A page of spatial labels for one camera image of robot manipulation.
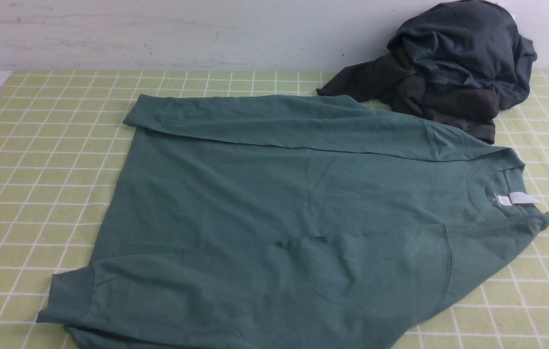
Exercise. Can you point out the green long-sleeved shirt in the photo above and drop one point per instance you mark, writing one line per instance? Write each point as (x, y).
(291, 222)

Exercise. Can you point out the dark grey crumpled sweatshirt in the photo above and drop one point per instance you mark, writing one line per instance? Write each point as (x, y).
(459, 63)

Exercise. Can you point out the green checkered tablecloth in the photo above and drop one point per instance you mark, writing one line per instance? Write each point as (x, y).
(62, 145)

